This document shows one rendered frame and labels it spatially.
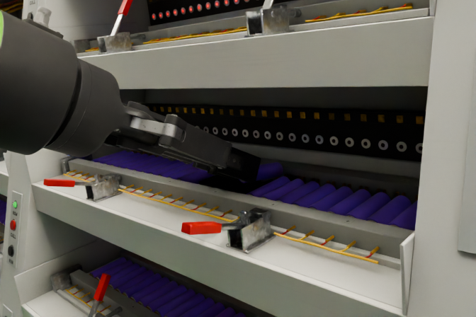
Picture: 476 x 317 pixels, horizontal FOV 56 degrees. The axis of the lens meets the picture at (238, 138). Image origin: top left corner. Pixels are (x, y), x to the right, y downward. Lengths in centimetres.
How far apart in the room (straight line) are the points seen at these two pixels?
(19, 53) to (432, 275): 29
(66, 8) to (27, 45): 48
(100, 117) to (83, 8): 49
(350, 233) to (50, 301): 55
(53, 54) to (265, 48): 17
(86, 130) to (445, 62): 25
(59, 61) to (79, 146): 7
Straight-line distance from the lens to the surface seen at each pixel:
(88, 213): 62
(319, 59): 36
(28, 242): 80
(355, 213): 42
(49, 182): 59
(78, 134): 35
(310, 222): 41
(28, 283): 82
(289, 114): 56
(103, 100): 35
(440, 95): 31
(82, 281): 78
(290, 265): 38
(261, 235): 42
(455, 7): 32
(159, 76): 51
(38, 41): 33
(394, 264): 37
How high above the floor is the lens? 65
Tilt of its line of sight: 1 degrees down
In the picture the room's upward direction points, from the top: 5 degrees clockwise
